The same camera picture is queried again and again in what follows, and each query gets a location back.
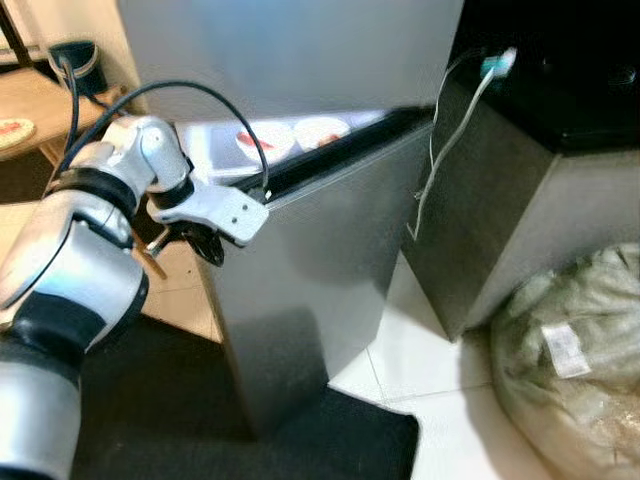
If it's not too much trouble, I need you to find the grey steel fridge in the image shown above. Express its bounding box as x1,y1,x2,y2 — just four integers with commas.
115,0,466,441

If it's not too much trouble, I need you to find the floral round plate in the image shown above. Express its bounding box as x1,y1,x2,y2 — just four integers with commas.
0,118,37,151

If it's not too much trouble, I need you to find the white plate red food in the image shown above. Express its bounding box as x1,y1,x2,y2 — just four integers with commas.
235,122,296,164

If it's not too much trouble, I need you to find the white cable teal plug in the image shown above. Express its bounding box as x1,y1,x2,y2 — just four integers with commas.
408,47,519,241

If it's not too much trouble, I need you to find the black metal frame post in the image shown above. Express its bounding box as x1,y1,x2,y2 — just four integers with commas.
0,0,31,66

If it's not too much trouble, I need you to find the beige stuffed sack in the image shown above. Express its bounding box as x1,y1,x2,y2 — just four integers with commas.
488,243,640,480

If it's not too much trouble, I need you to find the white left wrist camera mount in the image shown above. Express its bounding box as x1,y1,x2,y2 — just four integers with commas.
148,180,271,247

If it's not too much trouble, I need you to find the small wooden box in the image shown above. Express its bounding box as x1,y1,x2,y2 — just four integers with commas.
80,88,136,121

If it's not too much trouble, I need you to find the black floor mat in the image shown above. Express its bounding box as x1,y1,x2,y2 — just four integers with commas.
70,310,421,480

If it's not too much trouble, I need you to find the blue bucket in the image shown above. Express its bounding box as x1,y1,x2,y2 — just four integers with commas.
47,40,109,96

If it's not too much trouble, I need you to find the grey metal cabinet black top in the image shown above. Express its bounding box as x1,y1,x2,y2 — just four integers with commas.
400,0,640,343

